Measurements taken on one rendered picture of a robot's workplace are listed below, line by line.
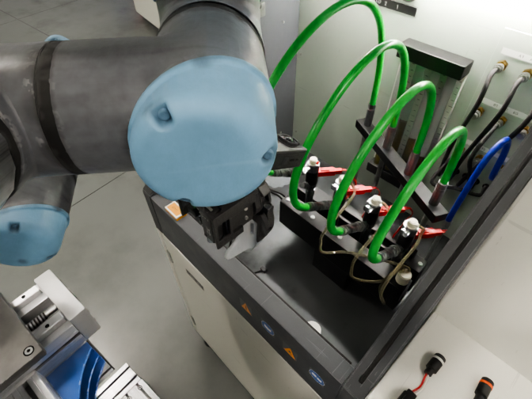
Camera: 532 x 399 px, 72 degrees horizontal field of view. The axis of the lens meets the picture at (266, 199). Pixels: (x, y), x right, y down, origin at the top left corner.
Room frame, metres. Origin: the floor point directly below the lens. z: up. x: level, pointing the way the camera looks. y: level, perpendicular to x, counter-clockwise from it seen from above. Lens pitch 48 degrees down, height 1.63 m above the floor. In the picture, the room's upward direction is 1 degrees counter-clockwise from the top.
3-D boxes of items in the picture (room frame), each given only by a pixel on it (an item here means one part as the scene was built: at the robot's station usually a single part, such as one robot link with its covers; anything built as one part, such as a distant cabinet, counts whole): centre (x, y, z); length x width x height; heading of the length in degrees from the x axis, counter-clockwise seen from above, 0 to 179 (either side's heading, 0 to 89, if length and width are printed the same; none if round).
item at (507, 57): (0.59, -0.46, 1.20); 0.13 x 0.03 x 0.31; 43
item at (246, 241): (0.27, 0.03, 1.25); 0.06 x 0.03 x 0.09; 133
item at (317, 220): (0.50, -0.19, 0.91); 0.34 x 0.10 x 0.15; 43
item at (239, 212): (0.28, 0.05, 1.36); 0.09 x 0.08 x 0.12; 133
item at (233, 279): (0.43, 0.07, 0.87); 0.62 x 0.04 x 0.16; 43
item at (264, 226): (0.28, 0.01, 1.29); 0.05 x 0.02 x 0.09; 43
